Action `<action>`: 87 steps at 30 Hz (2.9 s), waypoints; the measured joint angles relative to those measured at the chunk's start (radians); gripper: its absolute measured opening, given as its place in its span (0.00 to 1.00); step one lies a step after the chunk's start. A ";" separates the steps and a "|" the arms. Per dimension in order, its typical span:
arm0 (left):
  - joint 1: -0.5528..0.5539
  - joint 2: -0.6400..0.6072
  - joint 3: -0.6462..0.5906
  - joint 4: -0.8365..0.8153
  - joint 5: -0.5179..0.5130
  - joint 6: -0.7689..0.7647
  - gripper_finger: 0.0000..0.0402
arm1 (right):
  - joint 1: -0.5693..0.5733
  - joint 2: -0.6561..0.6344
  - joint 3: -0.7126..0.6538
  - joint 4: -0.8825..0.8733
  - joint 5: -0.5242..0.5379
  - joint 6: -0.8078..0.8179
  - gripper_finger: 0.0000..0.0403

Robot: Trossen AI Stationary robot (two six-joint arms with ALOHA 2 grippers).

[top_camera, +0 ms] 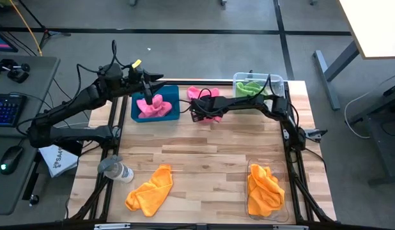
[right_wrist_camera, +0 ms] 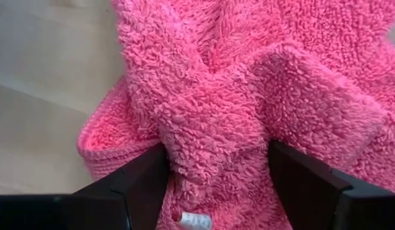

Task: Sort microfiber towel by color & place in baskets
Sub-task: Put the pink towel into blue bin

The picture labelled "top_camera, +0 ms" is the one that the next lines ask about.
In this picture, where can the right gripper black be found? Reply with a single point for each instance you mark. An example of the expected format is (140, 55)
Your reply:
(205, 105)

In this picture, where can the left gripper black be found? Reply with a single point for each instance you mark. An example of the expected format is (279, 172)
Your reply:
(136, 76)

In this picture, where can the pink microfiber towel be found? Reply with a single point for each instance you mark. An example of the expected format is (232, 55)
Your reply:
(196, 92)
(156, 108)

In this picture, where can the green microfiber towel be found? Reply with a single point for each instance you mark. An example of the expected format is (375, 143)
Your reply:
(241, 89)
(258, 87)

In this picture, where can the orange microfiber towel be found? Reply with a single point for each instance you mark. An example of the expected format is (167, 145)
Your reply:
(152, 191)
(264, 191)

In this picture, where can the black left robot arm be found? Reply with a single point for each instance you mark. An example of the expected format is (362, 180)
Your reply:
(73, 102)

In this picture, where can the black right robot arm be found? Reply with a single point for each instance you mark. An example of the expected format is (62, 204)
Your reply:
(242, 103)

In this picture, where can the blue plastic basket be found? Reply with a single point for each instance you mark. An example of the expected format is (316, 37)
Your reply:
(172, 92)

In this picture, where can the yellow tag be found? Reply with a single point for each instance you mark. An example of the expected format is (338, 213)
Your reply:
(136, 63)

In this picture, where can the clear plastic basket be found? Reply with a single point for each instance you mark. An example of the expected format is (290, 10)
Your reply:
(277, 84)
(280, 169)

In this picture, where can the plastic water bottle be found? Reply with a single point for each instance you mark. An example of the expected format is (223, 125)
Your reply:
(119, 171)

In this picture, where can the black tripod stand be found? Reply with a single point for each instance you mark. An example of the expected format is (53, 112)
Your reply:
(47, 32)

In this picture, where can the white printed booklet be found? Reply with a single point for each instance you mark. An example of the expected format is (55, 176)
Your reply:
(61, 161)

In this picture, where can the black backlit keyboard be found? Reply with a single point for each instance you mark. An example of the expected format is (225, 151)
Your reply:
(7, 110)

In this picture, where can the lit monitor screen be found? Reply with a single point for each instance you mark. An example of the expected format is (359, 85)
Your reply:
(1, 43)

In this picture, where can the black computer mouse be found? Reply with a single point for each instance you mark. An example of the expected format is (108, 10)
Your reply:
(10, 159)

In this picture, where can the black caster wheel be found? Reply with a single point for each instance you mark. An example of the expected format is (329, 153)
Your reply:
(34, 200)

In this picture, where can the dark grey desk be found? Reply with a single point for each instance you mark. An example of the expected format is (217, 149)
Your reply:
(389, 140)

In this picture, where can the light wooden office table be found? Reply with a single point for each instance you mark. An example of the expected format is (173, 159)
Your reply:
(376, 25)

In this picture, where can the black aluminium table frame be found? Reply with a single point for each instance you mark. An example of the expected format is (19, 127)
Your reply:
(123, 115)

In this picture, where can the black clamp mount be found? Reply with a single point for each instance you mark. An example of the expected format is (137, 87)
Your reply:
(17, 75)

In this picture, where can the silver frame bracket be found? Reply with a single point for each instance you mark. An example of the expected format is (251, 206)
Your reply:
(290, 227)
(111, 226)

